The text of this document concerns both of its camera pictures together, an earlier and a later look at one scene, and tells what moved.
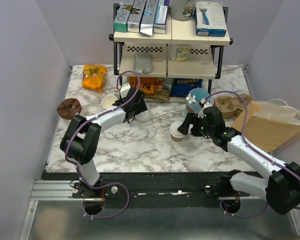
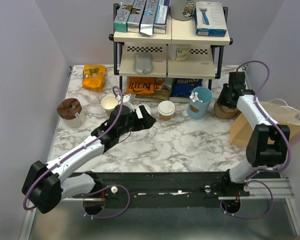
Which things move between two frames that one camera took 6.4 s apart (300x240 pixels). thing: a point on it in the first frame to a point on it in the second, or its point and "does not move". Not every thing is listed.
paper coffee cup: (107, 101) does not move
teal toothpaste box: (122, 15) does not move
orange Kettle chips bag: (154, 88) does not move
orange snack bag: (93, 77) does not move
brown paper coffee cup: (176, 139) to (165, 118)
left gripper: (141, 107) to (147, 121)
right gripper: (183, 128) to (221, 100)
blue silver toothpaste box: (146, 26) does not move
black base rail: (150, 190) does not move
